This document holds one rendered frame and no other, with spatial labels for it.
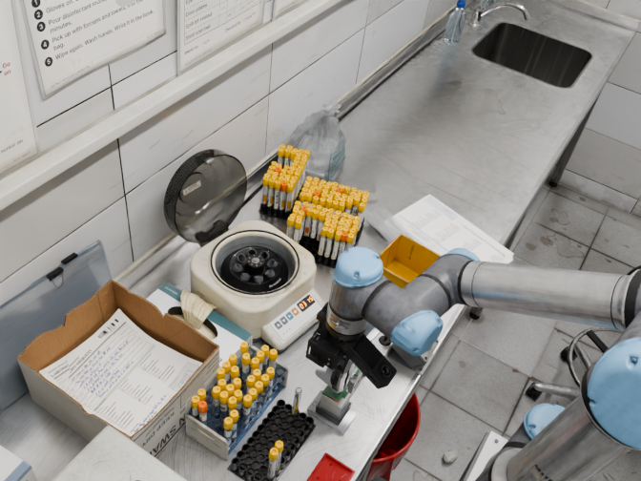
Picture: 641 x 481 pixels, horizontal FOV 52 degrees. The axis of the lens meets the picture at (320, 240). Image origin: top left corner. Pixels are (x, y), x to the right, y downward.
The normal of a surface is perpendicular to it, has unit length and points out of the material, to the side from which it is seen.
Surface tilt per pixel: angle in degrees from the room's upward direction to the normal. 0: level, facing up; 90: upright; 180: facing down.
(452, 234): 1
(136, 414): 2
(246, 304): 0
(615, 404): 83
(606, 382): 83
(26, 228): 90
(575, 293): 59
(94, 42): 92
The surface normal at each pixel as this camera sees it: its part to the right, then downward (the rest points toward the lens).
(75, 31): 0.84, 0.45
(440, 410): 0.11, -0.71
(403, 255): -0.58, 0.52
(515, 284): -0.70, -0.29
